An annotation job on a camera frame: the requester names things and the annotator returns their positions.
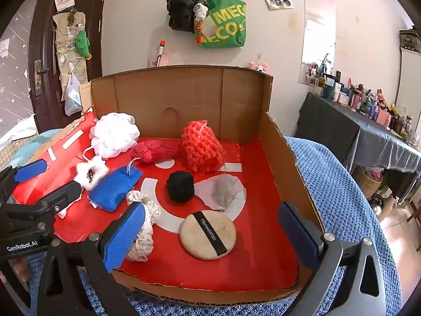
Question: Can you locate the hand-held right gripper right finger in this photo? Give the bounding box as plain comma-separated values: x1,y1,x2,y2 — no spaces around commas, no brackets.
278,201,386,316

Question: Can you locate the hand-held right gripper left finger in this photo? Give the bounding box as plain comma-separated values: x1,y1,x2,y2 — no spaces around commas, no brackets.
38,201,147,316

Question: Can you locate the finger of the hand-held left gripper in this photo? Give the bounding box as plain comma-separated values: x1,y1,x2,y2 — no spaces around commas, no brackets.
0,159,47,188
20,181,83,219

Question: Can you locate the beige crochet scrunchie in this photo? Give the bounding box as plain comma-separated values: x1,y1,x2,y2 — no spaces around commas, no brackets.
125,190,163,263

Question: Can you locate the white fluffy scrunchie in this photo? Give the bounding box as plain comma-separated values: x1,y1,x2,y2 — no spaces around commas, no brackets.
75,156,110,191

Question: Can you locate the blue cloth pouch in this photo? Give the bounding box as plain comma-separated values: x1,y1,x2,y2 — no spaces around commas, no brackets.
88,167,143,212

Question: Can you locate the black yarn ball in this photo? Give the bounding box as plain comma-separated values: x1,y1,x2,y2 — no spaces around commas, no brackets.
166,171,196,203

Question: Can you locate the white mesh bath pouf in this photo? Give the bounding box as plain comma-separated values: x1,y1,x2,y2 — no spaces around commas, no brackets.
82,112,140,162

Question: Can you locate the beige powder puff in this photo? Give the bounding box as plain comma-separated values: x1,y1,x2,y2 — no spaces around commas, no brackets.
178,211,237,260

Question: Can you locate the sheer white organza pouch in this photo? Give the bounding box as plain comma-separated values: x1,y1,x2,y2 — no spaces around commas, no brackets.
210,175,240,209

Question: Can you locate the red plush sponge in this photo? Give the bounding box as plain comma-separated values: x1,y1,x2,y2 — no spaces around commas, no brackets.
130,139,181,164

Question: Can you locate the red mesh bath pouf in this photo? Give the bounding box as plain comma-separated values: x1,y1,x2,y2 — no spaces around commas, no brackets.
180,120,226,174

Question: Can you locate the cardboard box with red lining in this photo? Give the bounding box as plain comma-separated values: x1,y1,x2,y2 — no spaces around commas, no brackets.
11,66,326,307

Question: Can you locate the person's left hand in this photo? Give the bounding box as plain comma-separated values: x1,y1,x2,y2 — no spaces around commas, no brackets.
0,257,32,284

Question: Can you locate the blue knitted blanket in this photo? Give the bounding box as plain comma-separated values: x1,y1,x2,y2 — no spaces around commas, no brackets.
26,136,402,316

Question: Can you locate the wicker basket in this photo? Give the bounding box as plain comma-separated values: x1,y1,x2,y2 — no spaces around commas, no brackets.
352,166,384,200

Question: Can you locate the white plastic bag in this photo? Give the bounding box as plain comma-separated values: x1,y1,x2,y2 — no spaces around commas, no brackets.
64,72,83,116

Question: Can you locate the table with grey cloth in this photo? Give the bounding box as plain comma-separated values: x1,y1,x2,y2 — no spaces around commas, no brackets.
294,91,421,201

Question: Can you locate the beige hanging door organizer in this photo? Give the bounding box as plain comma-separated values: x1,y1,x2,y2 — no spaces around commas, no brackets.
53,10,89,101

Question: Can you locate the dark brown door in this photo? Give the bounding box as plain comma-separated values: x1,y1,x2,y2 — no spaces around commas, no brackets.
28,0,110,132

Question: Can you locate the green plush toy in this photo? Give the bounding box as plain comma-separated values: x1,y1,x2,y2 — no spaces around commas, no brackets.
73,29,93,60

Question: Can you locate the row of cosmetic bottles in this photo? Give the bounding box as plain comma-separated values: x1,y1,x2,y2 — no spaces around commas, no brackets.
306,69,417,139

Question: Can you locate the white wardrobe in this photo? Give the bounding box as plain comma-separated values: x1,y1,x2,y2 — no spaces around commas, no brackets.
395,48,421,116

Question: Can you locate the black bag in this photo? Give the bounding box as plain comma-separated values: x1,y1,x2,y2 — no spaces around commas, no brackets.
165,0,202,33

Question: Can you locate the green tote bag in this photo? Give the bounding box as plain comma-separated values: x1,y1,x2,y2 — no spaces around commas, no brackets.
193,0,247,49

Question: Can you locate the dark patterned storage bag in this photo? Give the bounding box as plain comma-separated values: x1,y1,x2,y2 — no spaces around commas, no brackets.
399,28,421,53

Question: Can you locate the metal door handle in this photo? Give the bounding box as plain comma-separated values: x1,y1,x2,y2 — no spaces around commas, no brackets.
34,60,49,97

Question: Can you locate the wall mirror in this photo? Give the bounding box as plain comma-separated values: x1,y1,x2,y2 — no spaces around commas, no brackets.
298,0,337,88

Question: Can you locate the white plush keychain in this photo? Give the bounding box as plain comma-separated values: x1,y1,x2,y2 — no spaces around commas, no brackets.
193,2,209,21

